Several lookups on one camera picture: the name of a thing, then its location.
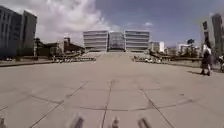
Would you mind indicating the wide stone stairs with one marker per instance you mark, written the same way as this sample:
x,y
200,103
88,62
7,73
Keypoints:
x,y
115,53

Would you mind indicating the grey paved plaza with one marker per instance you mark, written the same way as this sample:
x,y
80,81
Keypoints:
x,y
113,78

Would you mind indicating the white striped building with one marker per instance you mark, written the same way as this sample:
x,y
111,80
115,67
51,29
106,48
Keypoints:
x,y
96,40

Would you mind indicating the row of parked bicycles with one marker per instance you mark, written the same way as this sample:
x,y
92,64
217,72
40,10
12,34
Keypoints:
x,y
148,60
75,59

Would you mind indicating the low brown building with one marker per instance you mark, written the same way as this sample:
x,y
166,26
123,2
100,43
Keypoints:
x,y
71,47

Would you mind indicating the small white building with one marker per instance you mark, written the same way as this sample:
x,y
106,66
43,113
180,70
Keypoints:
x,y
157,46

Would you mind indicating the robot's own part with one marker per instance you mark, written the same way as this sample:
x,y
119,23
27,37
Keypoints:
x,y
144,123
78,122

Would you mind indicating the low white building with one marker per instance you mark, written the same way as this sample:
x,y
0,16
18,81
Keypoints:
x,y
182,47

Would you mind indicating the tree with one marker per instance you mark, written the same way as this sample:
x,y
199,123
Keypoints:
x,y
191,46

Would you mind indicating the person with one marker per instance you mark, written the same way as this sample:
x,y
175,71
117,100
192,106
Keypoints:
x,y
206,58

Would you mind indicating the tall grey building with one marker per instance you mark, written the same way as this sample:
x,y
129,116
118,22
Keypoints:
x,y
15,31

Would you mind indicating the tall pale building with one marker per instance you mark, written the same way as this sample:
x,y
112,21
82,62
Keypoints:
x,y
216,31

